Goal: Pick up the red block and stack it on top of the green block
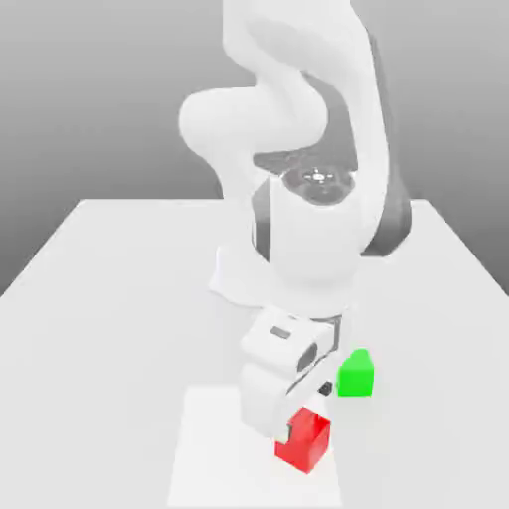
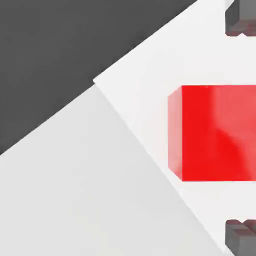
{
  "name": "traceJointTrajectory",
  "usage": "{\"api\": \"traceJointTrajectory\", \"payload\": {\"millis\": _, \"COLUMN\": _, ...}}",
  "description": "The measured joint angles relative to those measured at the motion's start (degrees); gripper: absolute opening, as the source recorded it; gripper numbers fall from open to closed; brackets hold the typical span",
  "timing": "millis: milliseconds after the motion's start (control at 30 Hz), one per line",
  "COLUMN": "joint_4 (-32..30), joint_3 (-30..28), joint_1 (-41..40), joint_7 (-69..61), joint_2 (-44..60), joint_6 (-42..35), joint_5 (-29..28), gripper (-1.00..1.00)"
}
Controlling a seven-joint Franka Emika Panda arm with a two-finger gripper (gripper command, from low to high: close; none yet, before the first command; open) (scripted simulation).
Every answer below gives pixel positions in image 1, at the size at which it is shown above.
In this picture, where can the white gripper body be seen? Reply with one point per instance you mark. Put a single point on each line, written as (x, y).
(262, 397)

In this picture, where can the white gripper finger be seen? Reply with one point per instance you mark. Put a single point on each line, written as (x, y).
(283, 434)

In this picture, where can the small red cube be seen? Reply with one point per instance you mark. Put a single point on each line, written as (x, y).
(308, 441)

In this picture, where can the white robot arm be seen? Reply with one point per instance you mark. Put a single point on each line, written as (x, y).
(318, 246)

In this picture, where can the small green cube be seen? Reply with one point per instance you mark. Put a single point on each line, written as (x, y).
(356, 375)

